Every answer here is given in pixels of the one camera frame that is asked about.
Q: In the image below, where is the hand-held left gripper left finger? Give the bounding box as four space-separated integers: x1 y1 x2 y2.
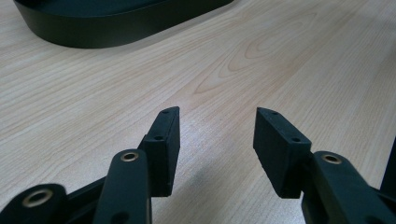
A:
137 105 181 198

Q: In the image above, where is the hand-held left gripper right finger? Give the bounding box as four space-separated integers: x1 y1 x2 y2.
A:
252 106 313 200

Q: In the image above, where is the black key rack with tray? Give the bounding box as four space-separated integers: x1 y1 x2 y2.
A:
12 0 235 49

